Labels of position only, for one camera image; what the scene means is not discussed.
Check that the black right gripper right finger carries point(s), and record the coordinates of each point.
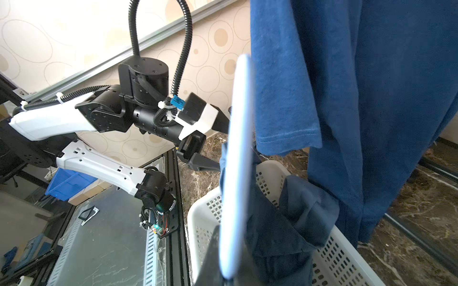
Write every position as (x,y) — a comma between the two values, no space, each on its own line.
(247,273)

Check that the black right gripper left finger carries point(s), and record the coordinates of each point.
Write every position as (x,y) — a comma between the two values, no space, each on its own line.
(210,274)

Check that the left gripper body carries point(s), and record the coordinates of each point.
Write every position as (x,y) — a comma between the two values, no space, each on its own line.
(204,143)

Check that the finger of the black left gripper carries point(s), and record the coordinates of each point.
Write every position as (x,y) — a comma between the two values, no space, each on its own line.
(200,163)

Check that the light blue t-shirt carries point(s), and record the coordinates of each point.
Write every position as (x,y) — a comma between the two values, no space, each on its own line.
(280,238)

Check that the navy blue t-shirt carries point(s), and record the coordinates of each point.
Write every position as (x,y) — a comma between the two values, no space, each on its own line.
(367,86)

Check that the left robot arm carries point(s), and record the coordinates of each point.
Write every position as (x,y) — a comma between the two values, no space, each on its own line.
(44,133)

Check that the white plastic basket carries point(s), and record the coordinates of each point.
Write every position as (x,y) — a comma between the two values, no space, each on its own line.
(338,263)

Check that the blue storage bin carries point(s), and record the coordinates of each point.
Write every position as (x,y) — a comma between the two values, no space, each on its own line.
(67,183)

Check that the black clothes rack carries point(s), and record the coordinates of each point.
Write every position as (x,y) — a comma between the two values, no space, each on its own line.
(426,209)

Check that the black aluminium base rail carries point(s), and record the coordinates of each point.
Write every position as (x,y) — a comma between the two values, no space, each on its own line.
(166,259)

